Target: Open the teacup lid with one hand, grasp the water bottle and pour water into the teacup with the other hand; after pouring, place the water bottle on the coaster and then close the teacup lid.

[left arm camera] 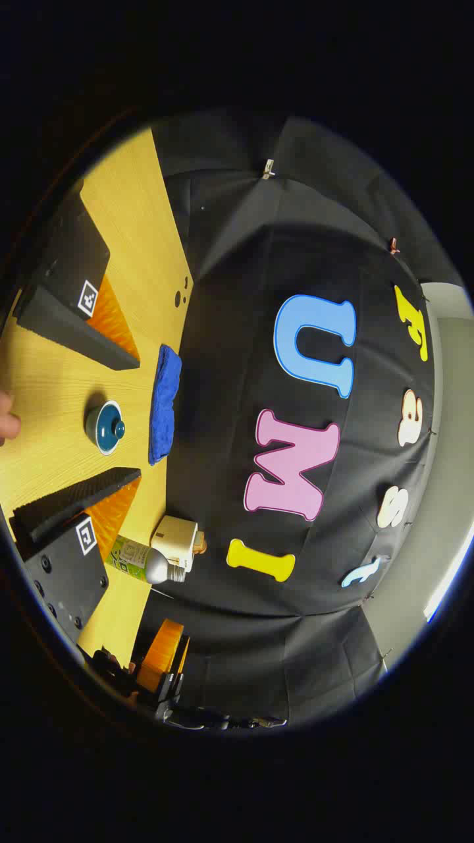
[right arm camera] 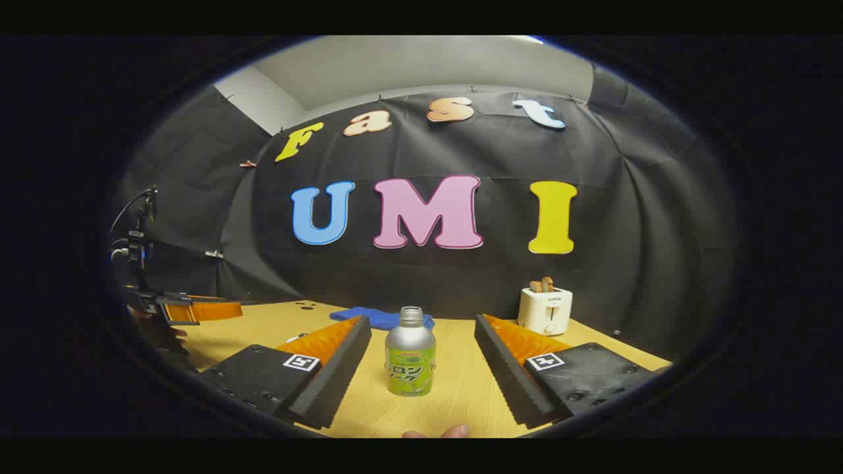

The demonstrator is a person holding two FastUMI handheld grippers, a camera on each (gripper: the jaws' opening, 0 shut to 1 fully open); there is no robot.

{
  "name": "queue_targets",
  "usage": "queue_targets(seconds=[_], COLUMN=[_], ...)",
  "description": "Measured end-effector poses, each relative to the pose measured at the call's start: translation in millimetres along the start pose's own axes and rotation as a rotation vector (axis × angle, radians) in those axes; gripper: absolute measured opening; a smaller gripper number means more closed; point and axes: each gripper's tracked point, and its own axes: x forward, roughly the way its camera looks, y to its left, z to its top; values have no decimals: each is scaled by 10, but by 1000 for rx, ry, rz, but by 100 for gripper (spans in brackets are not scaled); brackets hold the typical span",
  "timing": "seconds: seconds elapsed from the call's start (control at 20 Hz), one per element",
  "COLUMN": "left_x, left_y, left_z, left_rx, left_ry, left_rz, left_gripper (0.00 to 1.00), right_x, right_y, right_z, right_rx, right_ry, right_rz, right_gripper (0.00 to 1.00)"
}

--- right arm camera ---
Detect black backdrop cloth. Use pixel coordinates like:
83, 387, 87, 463
109, 63, 738, 363

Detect white toaster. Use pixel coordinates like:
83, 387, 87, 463
517, 286, 574, 336

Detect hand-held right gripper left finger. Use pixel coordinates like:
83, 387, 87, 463
196, 315, 373, 432

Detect blue cloth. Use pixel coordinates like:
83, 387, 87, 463
329, 307, 435, 331

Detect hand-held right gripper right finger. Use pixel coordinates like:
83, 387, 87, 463
474, 313, 672, 429

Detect silver green-label water bottle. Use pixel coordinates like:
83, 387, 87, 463
385, 306, 437, 397

